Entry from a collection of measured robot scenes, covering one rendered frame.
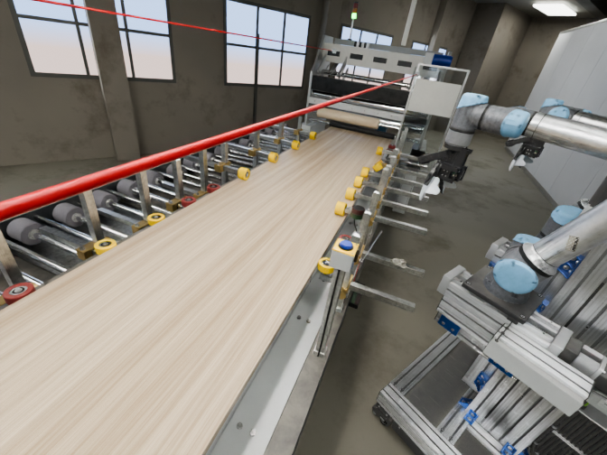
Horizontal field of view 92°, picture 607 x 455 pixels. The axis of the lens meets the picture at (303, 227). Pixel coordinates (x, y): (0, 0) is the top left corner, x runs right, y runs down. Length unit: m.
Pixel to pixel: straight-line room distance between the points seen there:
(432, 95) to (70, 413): 3.71
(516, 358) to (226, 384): 0.93
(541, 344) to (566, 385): 0.14
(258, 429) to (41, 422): 0.59
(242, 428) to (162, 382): 0.36
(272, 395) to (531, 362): 0.89
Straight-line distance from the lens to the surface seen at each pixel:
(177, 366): 1.00
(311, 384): 1.20
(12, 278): 1.48
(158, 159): 0.23
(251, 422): 1.21
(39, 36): 4.98
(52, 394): 1.06
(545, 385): 1.28
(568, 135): 1.16
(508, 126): 1.05
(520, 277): 1.11
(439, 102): 3.80
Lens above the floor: 1.72
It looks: 31 degrees down
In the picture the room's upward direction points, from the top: 8 degrees clockwise
